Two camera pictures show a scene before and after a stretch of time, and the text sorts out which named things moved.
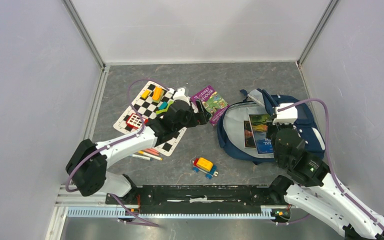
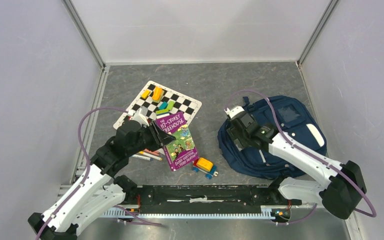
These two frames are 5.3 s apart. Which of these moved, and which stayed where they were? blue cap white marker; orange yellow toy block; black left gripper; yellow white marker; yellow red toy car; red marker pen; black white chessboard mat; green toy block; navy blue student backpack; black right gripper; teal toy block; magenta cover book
Moved: magenta cover book; black right gripper; black left gripper; navy blue student backpack
Stayed: yellow red toy car; yellow white marker; green toy block; orange yellow toy block; red marker pen; teal toy block; blue cap white marker; black white chessboard mat
